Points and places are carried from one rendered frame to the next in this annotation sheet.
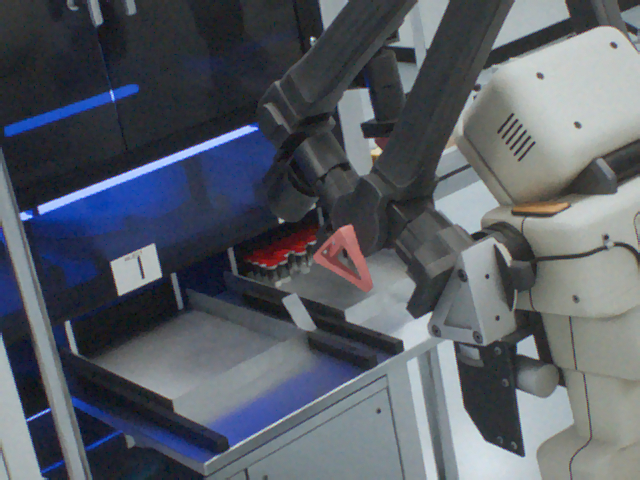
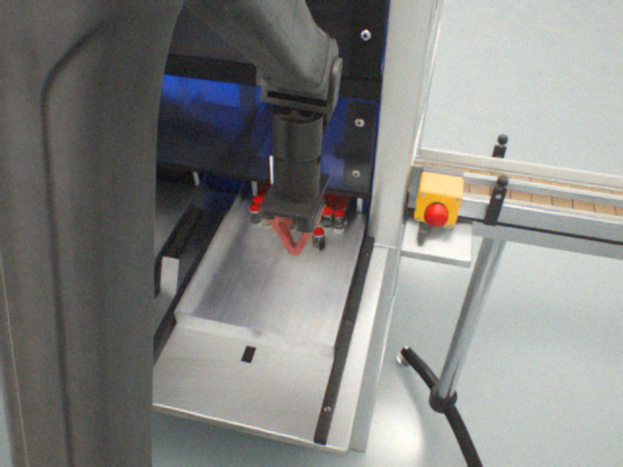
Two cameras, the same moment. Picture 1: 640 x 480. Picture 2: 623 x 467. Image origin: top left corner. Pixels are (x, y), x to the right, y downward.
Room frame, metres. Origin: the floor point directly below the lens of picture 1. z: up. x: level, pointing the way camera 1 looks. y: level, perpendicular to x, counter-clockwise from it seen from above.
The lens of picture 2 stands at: (1.77, -0.58, 1.62)
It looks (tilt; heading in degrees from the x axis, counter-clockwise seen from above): 45 degrees down; 50
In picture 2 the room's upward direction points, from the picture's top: straight up
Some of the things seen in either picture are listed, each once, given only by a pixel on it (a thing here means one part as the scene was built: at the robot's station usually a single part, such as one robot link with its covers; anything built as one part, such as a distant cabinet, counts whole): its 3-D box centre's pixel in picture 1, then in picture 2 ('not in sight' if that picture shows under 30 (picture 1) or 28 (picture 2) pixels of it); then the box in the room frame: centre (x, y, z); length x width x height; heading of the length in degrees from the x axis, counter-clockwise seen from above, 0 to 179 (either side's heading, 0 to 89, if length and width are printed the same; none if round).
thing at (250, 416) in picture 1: (292, 331); (180, 279); (2.01, 0.06, 0.87); 0.70 x 0.48 x 0.02; 126
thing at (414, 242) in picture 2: not in sight; (438, 233); (2.45, -0.16, 0.87); 0.14 x 0.13 x 0.02; 36
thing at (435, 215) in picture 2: not in sight; (436, 213); (2.37, -0.20, 0.99); 0.04 x 0.04 x 0.04; 36
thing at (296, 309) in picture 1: (318, 320); (157, 300); (1.94, 0.01, 0.91); 0.14 x 0.03 x 0.06; 37
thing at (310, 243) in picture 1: (299, 256); (298, 214); (2.25, 0.03, 0.90); 0.18 x 0.02 x 0.05; 126
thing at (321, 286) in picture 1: (338, 271); (282, 258); (2.16, -0.04, 0.90); 0.34 x 0.26 x 0.04; 36
